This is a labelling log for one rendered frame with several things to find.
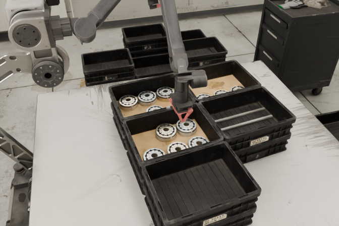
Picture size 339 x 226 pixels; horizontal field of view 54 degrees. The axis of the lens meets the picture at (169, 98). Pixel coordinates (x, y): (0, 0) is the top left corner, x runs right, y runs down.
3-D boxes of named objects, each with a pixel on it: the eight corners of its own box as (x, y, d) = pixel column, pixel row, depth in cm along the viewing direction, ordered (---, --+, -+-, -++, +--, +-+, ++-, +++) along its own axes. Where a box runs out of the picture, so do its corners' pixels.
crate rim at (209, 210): (166, 229, 117) (166, 225, 116) (140, 168, 139) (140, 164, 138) (262, 194, 129) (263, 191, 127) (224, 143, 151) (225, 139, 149)
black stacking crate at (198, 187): (166, 243, 123) (166, 226, 116) (142, 183, 145) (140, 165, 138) (258, 209, 135) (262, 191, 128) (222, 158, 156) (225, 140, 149)
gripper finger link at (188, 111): (185, 113, 144) (186, 96, 139) (192, 123, 139) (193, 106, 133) (171, 116, 142) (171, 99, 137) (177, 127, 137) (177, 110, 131)
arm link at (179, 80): (173, 72, 131) (177, 80, 126) (189, 70, 132) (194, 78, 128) (172, 87, 135) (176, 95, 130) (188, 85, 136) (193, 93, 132)
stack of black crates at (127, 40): (129, 83, 321) (126, 42, 294) (124, 67, 344) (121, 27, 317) (169, 77, 330) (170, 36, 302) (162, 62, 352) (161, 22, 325)
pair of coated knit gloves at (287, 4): (283, 10, 281) (284, 7, 279) (272, 2, 295) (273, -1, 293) (309, 7, 286) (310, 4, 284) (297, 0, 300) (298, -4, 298)
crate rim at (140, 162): (140, 168, 139) (140, 164, 138) (121, 123, 161) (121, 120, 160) (224, 143, 151) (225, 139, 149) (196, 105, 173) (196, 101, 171)
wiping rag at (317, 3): (309, 10, 282) (310, 6, 280) (294, 0, 298) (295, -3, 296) (338, 6, 288) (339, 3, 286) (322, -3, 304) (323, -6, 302)
